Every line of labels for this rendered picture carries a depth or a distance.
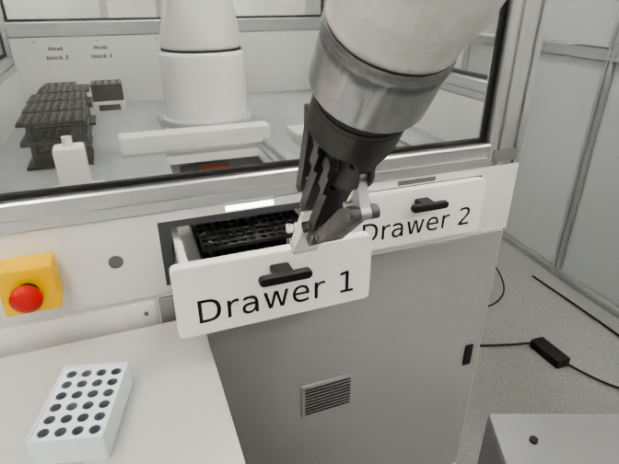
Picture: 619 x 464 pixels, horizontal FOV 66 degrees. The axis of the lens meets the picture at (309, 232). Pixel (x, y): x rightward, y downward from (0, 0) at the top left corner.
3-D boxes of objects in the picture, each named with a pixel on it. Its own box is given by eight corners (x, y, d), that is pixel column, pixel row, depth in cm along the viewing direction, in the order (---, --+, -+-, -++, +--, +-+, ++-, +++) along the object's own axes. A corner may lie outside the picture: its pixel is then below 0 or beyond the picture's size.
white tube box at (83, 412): (109, 459, 56) (102, 436, 54) (33, 466, 55) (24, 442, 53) (133, 382, 67) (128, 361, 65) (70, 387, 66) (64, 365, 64)
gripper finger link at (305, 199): (321, 144, 39) (316, 130, 40) (296, 213, 49) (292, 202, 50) (364, 138, 41) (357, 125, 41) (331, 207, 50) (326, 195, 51)
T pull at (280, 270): (313, 278, 65) (313, 269, 65) (260, 289, 63) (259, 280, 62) (304, 265, 68) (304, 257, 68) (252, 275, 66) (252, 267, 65)
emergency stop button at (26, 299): (45, 312, 65) (38, 287, 64) (12, 319, 64) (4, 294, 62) (47, 300, 68) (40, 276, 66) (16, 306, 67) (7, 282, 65)
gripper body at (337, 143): (434, 132, 34) (389, 203, 42) (389, 50, 38) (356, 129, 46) (338, 144, 32) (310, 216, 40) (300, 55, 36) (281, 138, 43)
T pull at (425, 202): (449, 208, 87) (449, 201, 86) (413, 214, 84) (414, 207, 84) (437, 201, 90) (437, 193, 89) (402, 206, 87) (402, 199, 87)
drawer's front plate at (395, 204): (478, 230, 97) (486, 179, 92) (346, 255, 87) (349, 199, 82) (472, 226, 98) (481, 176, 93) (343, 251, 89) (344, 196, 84)
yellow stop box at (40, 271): (62, 310, 69) (50, 266, 65) (5, 321, 66) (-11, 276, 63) (64, 292, 73) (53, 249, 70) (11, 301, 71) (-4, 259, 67)
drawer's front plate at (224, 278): (368, 297, 75) (372, 234, 70) (180, 340, 66) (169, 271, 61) (363, 291, 77) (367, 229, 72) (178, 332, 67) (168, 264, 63)
